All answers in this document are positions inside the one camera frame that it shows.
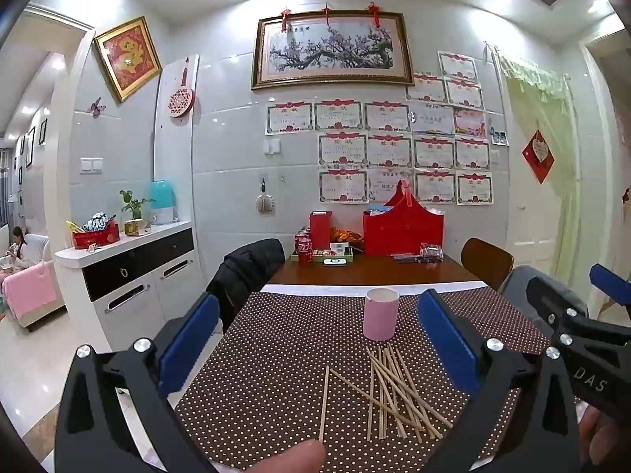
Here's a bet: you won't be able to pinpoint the red diamond door decoration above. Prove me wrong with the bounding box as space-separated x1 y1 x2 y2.
523 129 555 184

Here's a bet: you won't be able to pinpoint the person's right hand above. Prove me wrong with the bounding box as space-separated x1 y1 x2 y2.
578 404 631 473

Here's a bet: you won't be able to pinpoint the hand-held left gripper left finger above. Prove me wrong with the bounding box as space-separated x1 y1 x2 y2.
54 292 221 473

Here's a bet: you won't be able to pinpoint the hanging brush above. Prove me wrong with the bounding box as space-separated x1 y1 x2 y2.
255 177 274 214

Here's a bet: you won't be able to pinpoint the white sofa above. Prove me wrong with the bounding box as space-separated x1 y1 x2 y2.
0 224 67 331

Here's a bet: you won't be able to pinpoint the brown dotted table mat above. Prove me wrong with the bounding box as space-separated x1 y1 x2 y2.
174 288 582 473

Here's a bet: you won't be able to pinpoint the single wooden chopstick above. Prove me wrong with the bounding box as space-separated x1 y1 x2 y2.
318 366 330 444

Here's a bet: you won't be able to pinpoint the gold framed red picture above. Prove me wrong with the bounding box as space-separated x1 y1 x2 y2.
93 16 163 103

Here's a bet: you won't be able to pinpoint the red gift basket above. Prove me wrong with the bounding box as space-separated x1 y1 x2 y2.
363 180 445 257

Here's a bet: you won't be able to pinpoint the teal humidifier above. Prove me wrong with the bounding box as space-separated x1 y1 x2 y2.
150 181 179 225

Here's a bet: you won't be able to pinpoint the white sideboard cabinet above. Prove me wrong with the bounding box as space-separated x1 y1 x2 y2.
54 219 195 350

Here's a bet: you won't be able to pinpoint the red box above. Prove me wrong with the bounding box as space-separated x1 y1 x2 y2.
310 211 332 250

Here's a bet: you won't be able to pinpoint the grey chair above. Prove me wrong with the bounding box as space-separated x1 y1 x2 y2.
498 265 590 318

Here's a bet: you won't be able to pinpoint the black jacket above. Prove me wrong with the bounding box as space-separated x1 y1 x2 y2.
206 238 287 333

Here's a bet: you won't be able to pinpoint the bunch of wooden chopsticks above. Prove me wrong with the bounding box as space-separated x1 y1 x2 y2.
329 344 454 441

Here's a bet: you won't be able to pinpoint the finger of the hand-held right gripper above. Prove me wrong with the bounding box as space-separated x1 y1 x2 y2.
525 276 592 344
589 263 631 306

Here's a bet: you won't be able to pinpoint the group of award certificates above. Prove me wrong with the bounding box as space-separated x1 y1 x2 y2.
265 50 494 206

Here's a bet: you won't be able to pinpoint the pink blanket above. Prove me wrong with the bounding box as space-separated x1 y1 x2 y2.
2 261 57 321

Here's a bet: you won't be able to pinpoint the framed plum blossom painting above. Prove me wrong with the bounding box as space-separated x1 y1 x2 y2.
250 10 414 90

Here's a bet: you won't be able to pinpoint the pink cup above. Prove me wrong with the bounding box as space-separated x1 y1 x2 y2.
363 287 400 342

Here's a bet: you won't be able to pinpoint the green cardboard tray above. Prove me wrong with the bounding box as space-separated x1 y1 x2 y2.
291 246 354 263

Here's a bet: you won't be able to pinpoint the light green curtain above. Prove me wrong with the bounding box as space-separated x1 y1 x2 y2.
498 54 580 284

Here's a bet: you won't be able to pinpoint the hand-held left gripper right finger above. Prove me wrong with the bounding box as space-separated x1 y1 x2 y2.
418 288 582 473

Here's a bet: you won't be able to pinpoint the brown wooden chair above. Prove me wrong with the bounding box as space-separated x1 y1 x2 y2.
461 237 514 291

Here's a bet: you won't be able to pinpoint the red tin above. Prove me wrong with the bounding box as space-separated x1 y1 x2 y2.
72 212 120 250

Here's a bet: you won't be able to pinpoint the person's left hand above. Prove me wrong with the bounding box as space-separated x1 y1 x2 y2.
261 439 327 473

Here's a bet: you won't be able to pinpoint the round red fan ornament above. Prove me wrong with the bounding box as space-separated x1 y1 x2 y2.
169 56 196 119

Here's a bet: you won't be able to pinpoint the orange foil snack packets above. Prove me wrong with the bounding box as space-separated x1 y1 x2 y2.
329 227 366 250

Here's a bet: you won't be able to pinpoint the potted green plant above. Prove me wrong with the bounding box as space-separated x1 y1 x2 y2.
119 188 156 235

